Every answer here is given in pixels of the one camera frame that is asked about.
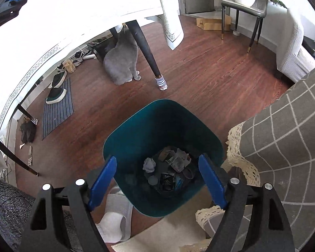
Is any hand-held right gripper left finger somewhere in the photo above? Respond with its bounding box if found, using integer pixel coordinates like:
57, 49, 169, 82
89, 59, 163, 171
20, 156, 118, 252

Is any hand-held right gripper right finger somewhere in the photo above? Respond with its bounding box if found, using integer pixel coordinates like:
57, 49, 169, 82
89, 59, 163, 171
198, 153, 296, 252

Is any clear plastic wrapper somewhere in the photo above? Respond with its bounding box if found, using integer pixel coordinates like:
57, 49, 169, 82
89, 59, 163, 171
171, 148, 191, 172

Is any black wrapper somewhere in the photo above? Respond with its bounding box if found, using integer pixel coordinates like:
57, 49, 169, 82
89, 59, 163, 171
159, 173, 184, 192

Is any grey paper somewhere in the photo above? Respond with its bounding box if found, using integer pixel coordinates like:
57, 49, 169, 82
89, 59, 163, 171
142, 157, 158, 174

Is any teal trash bin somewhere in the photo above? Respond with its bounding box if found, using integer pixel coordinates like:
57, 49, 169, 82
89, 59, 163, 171
103, 99, 224, 218

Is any grey slipper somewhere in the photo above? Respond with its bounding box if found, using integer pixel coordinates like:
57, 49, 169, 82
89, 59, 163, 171
105, 185, 134, 242

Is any person's white socked foot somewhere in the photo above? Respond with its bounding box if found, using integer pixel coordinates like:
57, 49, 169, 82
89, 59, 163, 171
96, 213, 125, 243

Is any white table with black legs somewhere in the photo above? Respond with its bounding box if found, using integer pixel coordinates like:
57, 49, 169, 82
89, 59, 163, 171
0, 0, 185, 168

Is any cream rug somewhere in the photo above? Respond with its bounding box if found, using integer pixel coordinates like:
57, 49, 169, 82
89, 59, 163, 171
112, 214, 213, 252

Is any pile of shoes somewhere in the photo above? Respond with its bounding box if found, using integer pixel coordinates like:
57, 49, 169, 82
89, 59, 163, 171
56, 42, 97, 67

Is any grey striped door mat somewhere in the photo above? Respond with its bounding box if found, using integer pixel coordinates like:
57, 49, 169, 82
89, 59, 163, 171
42, 77, 75, 140

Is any grey checked cover with lace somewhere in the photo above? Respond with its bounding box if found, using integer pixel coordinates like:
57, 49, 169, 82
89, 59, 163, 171
196, 62, 315, 252

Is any black box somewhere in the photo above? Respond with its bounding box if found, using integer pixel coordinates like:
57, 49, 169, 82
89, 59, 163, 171
93, 39, 118, 63

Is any pair of black shoes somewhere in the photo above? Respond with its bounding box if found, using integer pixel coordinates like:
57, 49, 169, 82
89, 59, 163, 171
19, 118, 37, 143

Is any green and white shoe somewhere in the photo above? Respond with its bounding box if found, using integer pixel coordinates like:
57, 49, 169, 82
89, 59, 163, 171
45, 87, 67, 105
48, 70, 68, 89

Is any dark grey shaggy rug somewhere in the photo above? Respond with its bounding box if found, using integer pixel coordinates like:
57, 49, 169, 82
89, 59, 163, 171
0, 175, 79, 252

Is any grey cat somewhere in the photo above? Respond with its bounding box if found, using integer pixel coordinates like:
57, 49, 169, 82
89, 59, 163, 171
103, 26, 142, 86

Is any thick black table leg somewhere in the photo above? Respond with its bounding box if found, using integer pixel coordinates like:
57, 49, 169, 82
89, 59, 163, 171
128, 20, 160, 78

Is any white sofa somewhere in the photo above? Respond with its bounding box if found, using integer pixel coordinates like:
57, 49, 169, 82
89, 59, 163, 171
276, 8, 315, 83

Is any cardboard box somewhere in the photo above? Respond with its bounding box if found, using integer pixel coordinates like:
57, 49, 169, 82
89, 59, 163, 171
196, 14, 233, 31

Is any black item on sofa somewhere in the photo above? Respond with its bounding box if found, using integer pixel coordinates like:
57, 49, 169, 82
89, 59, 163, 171
302, 35, 315, 63

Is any grey chair with black legs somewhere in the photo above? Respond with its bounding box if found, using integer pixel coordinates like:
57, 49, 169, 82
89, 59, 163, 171
221, 0, 269, 53

